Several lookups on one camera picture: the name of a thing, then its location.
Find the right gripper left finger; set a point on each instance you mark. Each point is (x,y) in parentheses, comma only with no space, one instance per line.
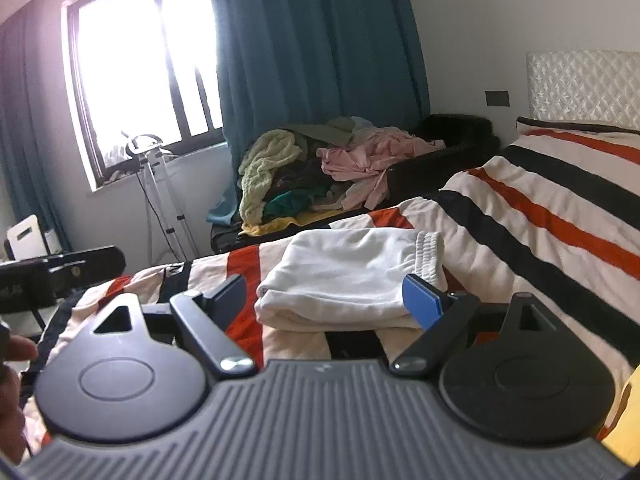
(202,320)

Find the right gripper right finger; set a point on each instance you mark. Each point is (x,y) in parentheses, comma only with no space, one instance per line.
(444,317)

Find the white zip jacket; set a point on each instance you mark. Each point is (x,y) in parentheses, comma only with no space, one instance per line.
(348,279)

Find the dark clothes pile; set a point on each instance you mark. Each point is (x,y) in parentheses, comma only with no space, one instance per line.
(303,177)

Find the person left hand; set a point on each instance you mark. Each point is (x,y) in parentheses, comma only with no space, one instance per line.
(12,440)

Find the white chair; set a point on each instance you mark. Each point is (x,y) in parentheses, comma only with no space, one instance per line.
(27,240)

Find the left teal curtain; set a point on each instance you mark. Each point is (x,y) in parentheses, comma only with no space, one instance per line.
(22,157)

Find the teal curtain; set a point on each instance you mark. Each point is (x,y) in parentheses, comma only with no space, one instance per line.
(290,62)
(22,157)

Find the striped bed blanket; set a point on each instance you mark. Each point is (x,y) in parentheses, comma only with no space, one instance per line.
(555,213)

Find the pink garment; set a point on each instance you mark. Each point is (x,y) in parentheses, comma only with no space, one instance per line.
(365,163)

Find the pale green knit garment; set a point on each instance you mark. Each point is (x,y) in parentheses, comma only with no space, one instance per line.
(271,151)

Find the white quilted headboard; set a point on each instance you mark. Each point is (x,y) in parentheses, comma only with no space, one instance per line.
(584,86)

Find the right teal curtain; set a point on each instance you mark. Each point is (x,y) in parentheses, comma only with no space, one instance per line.
(290,62)

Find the dark wall socket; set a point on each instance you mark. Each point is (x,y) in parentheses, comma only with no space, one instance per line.
(497,98)

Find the window with dark frame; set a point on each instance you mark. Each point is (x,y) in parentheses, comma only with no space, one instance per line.
(143,68)

